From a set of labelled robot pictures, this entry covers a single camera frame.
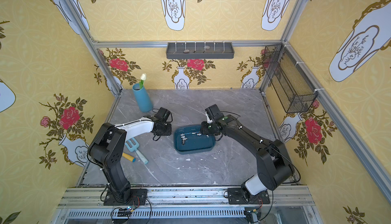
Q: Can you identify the teal plastic storage box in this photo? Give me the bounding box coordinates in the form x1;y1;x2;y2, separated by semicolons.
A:
174;125;216;155

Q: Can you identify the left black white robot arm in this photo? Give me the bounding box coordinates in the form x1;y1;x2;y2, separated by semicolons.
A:
88;108;173;206

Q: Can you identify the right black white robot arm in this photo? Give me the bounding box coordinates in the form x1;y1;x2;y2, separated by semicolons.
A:
201;104;295;195

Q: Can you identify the teal blue vase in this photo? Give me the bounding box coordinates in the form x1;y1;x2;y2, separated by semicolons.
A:
132;83;153;113

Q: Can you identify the light blue toy fork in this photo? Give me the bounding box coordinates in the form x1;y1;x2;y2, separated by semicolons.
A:
125;138;149;165

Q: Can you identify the white tulip flower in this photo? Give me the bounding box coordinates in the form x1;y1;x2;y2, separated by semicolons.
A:
139;73;147;90

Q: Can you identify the yellow handled toy tool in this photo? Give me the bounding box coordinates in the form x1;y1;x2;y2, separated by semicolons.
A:
122;153;136;163

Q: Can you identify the grey wall shelf tray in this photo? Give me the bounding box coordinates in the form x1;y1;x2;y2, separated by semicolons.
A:
166;41;235;60

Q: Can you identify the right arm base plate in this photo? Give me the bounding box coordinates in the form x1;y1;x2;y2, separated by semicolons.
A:
224;188;270;205

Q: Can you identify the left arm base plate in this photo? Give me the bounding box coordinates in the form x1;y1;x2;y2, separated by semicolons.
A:
103;188;148;206

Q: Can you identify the black wire mesh basket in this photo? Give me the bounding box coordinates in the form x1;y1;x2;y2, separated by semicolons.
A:
263;44;318;114

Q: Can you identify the aluminium front rail frame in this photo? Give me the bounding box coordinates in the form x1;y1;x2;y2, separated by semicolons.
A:
51;185;322;224

